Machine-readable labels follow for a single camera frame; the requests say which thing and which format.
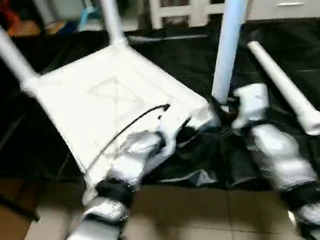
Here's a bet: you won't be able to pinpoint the black mat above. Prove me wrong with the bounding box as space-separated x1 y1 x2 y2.
0 0 320 240

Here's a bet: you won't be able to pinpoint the teal and white pole tool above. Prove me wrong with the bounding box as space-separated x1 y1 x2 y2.
76 3 105 32

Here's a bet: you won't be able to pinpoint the white drawer unit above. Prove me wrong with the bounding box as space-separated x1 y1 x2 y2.
247 0 320 29

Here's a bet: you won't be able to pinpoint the white plastic table top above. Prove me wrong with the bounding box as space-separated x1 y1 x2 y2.
15 29 229 210

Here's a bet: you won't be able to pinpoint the brown cardboard box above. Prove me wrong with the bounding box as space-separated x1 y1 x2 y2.
0 171 43 240

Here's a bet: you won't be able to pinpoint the red cables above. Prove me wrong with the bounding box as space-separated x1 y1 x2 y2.
0 0 21 30

